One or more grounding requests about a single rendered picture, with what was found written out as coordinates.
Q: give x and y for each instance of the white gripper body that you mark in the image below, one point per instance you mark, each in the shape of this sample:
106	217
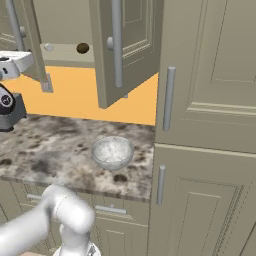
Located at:
24	62

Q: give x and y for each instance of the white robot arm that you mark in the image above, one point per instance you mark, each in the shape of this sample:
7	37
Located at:
66	210

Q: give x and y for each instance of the brown kiwi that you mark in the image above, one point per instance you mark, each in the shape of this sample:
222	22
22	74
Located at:
82	48

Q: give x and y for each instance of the grey marbled bowl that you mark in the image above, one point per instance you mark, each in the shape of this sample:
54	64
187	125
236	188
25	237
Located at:
112	153

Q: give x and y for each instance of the pale grey round object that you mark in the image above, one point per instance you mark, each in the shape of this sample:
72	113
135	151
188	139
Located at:
48	47

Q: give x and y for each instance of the dark grey box appliance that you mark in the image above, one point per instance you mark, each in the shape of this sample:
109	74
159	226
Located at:
15	116

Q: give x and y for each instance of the olive drawer front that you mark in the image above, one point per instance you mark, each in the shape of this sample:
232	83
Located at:
133	208
16	191

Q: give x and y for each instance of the olive tall cupboard door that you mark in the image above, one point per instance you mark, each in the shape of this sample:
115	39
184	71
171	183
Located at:
206	206
213	66

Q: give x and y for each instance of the olive base cupboard door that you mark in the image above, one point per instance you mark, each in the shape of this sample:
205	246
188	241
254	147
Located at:
123	240

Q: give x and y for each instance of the olive wall cabinet door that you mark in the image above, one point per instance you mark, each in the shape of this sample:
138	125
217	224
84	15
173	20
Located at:
35	40
140	50

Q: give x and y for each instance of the olive wall cabinet body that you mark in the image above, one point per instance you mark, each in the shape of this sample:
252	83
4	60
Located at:
66	30

